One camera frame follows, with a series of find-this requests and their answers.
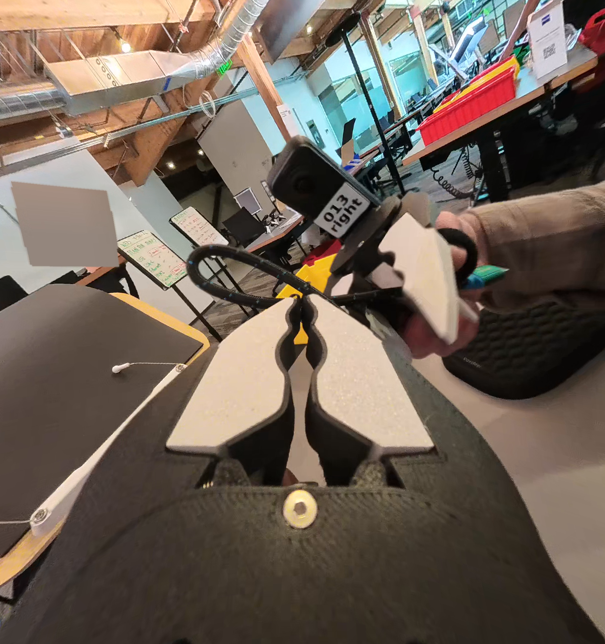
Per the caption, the black office chair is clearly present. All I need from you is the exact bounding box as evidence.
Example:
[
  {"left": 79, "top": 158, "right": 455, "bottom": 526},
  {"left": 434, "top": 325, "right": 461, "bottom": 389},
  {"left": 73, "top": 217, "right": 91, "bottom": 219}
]
[{"left": 222, "top": 206, "right": 266, "bottom": 248}]

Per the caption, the rectangular metal duct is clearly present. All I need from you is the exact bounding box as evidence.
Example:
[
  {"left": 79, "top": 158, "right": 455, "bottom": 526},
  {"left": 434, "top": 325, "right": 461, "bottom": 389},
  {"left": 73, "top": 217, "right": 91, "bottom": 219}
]
[{"left": 45, "top": 50, "right": 199, "bottom": 116}]

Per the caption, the whiteboard on black stand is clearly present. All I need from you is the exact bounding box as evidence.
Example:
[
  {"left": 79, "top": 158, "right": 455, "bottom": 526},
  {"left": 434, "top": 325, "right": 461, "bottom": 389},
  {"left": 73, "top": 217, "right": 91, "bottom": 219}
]
[{"left": 169, "top": 205, "right": 255, "bottom": 319}]

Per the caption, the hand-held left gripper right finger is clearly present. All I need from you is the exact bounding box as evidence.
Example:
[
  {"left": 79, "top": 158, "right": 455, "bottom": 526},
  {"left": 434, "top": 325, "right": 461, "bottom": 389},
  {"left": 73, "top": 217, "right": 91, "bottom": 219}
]
[{"left": 305, "top": 294, "right": 437, "bottom": 487}]

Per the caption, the grey framed picture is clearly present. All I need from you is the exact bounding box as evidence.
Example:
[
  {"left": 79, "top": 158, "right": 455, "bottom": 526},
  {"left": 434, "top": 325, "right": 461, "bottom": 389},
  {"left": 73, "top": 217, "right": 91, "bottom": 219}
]
[{"left": 233, "top": 187, "right": 263, "bottom": 214}]

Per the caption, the long grey desk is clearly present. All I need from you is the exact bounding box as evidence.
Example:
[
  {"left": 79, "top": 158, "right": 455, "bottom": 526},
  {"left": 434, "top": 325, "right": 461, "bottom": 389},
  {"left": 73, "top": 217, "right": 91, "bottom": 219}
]
[{"left": 242, "top": 214, "right": 313, "bottom": 255}]

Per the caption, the whiteboard with green writing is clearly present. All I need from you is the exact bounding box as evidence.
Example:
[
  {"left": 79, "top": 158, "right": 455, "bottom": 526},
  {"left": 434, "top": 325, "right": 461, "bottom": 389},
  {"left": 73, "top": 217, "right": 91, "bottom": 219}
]
[{"left": 117, "top": 230, "right": 224, "bottom": 343}]

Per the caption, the red storage bin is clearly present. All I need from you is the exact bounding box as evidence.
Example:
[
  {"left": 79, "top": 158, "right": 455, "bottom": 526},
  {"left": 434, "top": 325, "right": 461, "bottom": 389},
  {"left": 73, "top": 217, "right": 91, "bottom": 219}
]
[{"left": 302, "top": 239, "right": 341, "bottom": 267}]

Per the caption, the round silver duct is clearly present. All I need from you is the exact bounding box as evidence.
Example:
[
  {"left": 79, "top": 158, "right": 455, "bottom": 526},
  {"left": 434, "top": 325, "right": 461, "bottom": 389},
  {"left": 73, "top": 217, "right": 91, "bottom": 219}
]
[{"left": 0, "top": 0, "right": 270, "bottom": 124}]

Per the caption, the black coiled cord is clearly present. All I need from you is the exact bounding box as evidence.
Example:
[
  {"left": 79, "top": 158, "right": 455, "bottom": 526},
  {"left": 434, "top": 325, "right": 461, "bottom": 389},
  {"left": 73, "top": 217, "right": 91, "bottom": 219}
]
[{"left": 430, "top": 146, "right": 479, "bottom": 201}]

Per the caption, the long red plastic bin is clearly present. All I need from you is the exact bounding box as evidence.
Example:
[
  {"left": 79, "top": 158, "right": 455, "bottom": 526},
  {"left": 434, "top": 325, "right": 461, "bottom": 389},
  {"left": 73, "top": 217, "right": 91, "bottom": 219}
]
[{"left": 416, "top": 67, "right": 518, "bottom": 147}]

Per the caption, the wooden-edged black board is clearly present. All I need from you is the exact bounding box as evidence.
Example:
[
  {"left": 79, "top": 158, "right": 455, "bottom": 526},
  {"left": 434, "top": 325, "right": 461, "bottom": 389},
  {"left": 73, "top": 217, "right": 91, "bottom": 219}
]
[{"left": 0, "top": 283, "right": 211, "bottom": 597}]

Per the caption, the wooden-edged desk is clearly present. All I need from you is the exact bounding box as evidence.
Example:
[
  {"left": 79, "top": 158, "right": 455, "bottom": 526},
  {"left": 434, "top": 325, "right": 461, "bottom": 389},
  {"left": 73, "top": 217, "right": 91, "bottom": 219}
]
[{"left": 402, "top": 44, "right": 600, "bottom": 202}]

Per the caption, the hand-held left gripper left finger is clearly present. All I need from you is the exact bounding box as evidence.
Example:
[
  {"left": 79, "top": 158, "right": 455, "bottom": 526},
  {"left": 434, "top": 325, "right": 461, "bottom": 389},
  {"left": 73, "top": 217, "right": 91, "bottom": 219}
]
[{"left": 166, "top": 296, "right": 304, "bottom": 487}]

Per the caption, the red bag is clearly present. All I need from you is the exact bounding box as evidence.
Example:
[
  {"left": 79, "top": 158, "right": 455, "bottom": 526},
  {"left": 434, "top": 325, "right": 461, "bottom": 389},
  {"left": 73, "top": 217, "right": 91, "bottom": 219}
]
[{"left": 578, "top": 2, "right": 605, "bottom": 57}]

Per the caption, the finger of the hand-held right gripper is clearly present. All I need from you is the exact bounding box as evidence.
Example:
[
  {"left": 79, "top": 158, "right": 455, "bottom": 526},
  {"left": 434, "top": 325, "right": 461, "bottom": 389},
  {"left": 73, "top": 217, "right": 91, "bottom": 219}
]
[
  {"left": 367, "top": 302, "right": 415, "bottom": 361},
  {"left": 369, "top": 211, "right": 480, "bottom": 347}
]

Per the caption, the white printed sign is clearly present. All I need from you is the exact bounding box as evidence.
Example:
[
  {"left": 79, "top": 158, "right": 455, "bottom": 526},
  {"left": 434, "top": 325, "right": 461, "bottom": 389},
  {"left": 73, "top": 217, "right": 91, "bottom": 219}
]
[{"left": 526, "top": 0, "right": 570, "bottom": 80}]

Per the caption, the black braided hdmi cable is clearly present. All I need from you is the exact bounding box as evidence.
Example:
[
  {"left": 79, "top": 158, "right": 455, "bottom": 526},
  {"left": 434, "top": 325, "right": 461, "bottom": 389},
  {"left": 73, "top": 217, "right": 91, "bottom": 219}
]
[{"left": 187, "top": 244, "right": 509, "bottom": 309}]

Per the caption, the person's right hand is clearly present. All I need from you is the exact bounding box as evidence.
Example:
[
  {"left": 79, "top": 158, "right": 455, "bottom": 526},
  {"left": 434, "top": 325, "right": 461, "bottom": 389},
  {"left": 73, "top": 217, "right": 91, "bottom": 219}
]
[{"left": 400, "top": 210, "right": 484, "bottom": 359}]

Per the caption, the white plastic bar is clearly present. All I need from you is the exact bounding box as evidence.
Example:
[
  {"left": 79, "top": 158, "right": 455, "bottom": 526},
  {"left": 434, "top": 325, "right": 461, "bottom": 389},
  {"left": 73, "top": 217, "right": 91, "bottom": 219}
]
[{"left": 30, "top": 363, "right": 188, "bottom": 537}]

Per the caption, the shallow yellow bin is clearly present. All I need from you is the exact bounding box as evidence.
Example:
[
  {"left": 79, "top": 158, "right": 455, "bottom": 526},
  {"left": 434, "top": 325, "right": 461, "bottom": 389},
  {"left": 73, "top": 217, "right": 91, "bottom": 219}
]
[{"left": 432, "top": 54, "right": 520, "bottom": 112}]

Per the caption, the black mouse pad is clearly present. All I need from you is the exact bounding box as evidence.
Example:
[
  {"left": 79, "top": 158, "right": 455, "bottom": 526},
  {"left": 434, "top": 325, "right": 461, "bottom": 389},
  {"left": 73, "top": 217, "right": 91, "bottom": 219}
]
[{"left": 442, "top": 296, "right": 605, "bottom": 400}]

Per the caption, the person's right forearm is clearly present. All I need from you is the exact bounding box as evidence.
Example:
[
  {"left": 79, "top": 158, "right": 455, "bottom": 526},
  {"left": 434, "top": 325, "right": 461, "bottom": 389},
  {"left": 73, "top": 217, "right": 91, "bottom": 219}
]
[{"left": 456, "top": 173, "right": 605, "bottom": 315}]

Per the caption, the yellow plastic bin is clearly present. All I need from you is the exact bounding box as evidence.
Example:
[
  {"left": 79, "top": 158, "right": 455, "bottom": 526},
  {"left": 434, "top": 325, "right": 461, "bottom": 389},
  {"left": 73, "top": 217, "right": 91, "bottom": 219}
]
[{"left": 276, "top": 253, "right": 339, "bottom": 346}]

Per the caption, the white bead on wire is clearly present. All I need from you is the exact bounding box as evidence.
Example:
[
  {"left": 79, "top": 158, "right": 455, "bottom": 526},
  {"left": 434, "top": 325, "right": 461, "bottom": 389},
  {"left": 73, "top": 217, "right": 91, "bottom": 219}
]
[{"left": 111, "top": 361, "right": 182, "bottom": 374}]

